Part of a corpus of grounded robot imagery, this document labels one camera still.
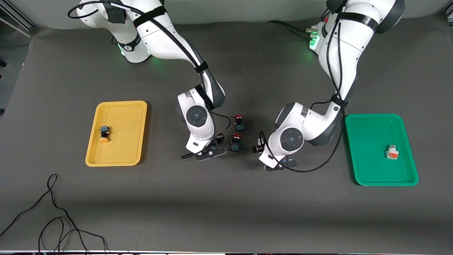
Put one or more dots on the green plastic tray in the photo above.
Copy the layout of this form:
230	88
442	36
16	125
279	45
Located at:
368	141

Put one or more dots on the yellow push button switch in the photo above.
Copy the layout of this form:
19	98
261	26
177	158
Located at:
104	132

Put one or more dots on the aluminium frame rail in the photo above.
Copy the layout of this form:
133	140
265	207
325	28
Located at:
448	12
16	16

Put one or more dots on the white orange green button switch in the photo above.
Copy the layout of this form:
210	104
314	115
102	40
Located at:
392	153

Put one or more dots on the red push button switch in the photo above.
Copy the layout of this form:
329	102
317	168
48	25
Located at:
235	146
240	125

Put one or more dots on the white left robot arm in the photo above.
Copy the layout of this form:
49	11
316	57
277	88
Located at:
339	60

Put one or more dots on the yellow plastic tray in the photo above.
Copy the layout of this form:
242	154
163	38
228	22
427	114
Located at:
124	148

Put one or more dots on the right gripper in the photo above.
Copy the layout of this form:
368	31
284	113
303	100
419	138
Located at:
219	138

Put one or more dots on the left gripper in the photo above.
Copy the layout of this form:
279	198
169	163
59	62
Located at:
261	145

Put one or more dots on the white orange connector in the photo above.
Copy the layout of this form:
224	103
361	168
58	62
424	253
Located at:
261	141

